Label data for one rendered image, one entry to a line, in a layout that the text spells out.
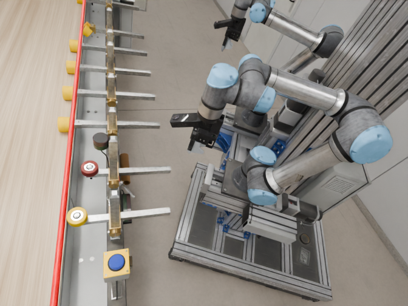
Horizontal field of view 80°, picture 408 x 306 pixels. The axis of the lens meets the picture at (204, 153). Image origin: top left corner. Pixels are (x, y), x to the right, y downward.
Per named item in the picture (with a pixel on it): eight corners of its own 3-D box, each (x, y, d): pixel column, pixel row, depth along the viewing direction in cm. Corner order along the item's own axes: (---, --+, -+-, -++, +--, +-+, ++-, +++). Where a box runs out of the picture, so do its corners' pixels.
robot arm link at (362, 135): (258, 183, 114) (385, 118, 80) (261, 212, 105) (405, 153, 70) (240, 172, 109) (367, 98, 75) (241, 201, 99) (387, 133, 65)
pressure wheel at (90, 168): (99, 171, 131) (98, 159, 123) (99, 184, 127) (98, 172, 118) (83, 172, 129) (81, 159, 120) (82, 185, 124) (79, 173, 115)
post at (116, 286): (121, 286, 110) (124, 259, 76) (122, 299, 107) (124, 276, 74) (111, 289, 109) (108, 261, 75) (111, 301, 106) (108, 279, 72)
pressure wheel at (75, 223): (79, 214, 115) (76, 203, 107) (93, 223, 114) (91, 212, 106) (65, 227, 110) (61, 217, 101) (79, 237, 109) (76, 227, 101)
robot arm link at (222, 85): (243, 82, 61) (210, 73, 60) (227, 114, 69) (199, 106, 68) (242, 66, 66) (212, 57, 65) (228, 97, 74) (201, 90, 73)
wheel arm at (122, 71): (150, 74, 174) (150, 70, 171) (150, 77, 172) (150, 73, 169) (71, 67, 156) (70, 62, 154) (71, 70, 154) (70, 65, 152)
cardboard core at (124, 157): (128, 153, 230) (130, 180, 213) (128, 158, 236) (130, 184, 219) (119, 153, 227) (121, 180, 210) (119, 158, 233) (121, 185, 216)
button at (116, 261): (123, 254, 71) (123, 252, 70) (124, 269, 69) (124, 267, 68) (108, 257, 70) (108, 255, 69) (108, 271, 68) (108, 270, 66)
